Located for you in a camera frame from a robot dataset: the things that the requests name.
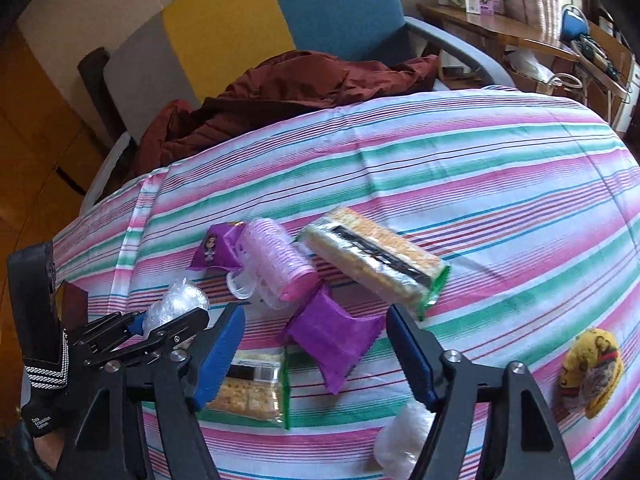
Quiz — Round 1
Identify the black rolled mat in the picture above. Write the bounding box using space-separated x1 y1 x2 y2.
77 46 111 148

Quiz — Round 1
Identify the wooden wardrobe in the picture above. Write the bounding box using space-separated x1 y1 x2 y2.
0 25 121 261

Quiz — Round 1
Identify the clear plastic wrap ball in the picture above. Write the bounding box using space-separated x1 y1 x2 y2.
372 402 436 480
142 280 211 338

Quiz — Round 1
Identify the rice cracker packet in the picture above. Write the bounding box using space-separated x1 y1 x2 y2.
296 206 451 322
202 347 292 431

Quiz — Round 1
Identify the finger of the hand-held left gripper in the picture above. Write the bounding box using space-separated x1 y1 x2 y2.
82 307 211 373
67 310 148 356

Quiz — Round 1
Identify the wooden side table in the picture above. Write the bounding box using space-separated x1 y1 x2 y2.
416 2 631 111

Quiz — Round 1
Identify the yellow knitted sock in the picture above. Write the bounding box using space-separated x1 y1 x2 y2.
557 327 625 420

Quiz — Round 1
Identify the grey yellow blue armchair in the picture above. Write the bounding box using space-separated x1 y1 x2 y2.
77 0 516 196

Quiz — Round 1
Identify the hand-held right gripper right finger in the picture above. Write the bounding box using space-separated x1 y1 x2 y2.
385 304 576 480

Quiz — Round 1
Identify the striped pink green tablecloth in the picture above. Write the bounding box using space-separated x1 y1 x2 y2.
52 85 640 480

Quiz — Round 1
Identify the tan basket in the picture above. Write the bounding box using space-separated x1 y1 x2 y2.
502 50 563 96

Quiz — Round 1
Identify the blue round container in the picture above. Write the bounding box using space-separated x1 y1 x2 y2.
560 4 590 41

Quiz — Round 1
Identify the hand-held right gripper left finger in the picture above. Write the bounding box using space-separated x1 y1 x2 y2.
65 301 247 480

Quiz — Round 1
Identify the purple snack packet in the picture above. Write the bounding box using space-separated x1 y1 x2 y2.
190 222 249 272
277 282 386 395

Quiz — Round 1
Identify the pink hair rollers pack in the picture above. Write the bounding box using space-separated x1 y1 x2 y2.
226 217 319 303

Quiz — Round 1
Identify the maroon jacket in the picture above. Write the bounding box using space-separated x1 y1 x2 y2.
131 49 441 178

